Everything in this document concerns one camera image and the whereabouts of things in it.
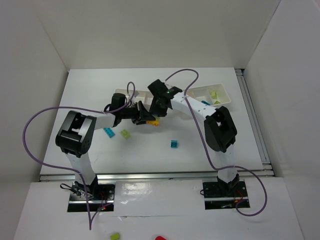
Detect long teal lego brick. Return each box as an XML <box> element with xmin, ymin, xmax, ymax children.
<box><xmin>103</xmin><ymin>127</ymin><xmax>115</xmax><ymax>138</ymax></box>

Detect right white compartment tray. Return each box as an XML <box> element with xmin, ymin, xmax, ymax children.
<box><xmin>170</xmin><ymin>83</ymin><xmax>231</xmax><ymax>122</ymax></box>

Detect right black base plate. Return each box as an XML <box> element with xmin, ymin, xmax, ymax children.
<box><xmin>199</xmin><ymin>181</ymin><xmax>250</xmax><ymax>210</ymax></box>

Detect teal arch lego piece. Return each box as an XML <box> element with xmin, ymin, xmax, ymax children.
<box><xmin>201</xmin><ymin>100</ymin><xmax>211</xmax><ymax>106</ymax></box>

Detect green brick on floor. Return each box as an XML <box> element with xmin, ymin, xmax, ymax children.
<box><xmin>110</xmin><ymin>232</ymin><xmax>121</xmax><ymax>240</ymax></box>

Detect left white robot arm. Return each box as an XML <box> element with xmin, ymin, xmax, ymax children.
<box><xmin>55</xmin><ymin>93</ymin><xmax>156</xmax><ymax>195</ymax></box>

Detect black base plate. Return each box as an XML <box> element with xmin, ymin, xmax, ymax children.
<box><xmin>199</xmin><ymin>181</ymin><xmax>250</xmax><ymax>210</ymax></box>
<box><xmin>67</xmin><ymin>182</ymin><xmax>116</xmax><ymax>213</ymax></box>

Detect small teal lego brick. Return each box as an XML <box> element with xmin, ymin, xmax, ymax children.
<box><xmin>170</xmin><ymin>140</ymin><xmax>178</xmax><ymax>149</ymax></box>

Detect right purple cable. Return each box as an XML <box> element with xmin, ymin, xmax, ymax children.
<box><xmin>164</xmin><ymin>68</ymin><xmax>268</xmax><ymax>216</ymax></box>

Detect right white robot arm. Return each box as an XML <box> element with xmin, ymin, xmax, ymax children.
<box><xmin>148</xmin><ymin>79</ymin><xmax>238</xmax><ymax>154</ymax></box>

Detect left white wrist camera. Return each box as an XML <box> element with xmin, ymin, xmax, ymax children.
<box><xmin>128</xmin><ymin>91</ymin><xmax>140</xmax><ymax>99</ymax></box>

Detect left white compartment tray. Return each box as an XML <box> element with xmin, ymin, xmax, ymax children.
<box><xmin>115</xmin><ymin>88</ymin><xmax>153</xmax><ymax>106</ymax></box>

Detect white compartment tray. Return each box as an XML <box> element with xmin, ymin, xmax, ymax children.
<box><xmin>115</xmin><ymin>88</ymin><xmax>153</xmax><ymax>106</ymax></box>
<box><xmin>170</xmin><ymin>83</ymin><xmax>231</xmax><ymax>122</ymax></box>

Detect aluminium front rail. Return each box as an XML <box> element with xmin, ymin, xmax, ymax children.
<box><xmin>38</xmin><ymin>170</ymin><xmax>276</xmax><ymax>182</ymax></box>

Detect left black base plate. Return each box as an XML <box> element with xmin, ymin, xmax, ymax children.
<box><xmin>67</xmin><ymin>182</ymin><xmax>116</xmax><ymax>213</ymax></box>

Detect long light green brick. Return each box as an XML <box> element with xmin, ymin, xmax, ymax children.
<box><xmin>120</xmin><ymin>129</ymin><xmax>131</xmax><ymax>140</ymax></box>

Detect aluminium side rail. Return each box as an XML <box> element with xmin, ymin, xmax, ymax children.
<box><xmin>234</xmin><ymin>68</ymin><xmax>274</xmax><ymax>175</ymax></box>

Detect red object at edge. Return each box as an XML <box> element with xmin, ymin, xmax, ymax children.
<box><xmin>155</xmin><ymin>235</ymin><xmax>167</xmax><ymax>240</ymax></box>

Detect light green lego brick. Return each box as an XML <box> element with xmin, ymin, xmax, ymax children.
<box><xmin>210</xmin><ymin>91</ymin><xmax>218</xmax><ymax>99</ymax></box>

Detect yellow curved lego brick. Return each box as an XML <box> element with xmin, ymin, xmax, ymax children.
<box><xmin>146</xmin><ymin>120</ymin><xmax>159</xmax><ymax>127</ymax></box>

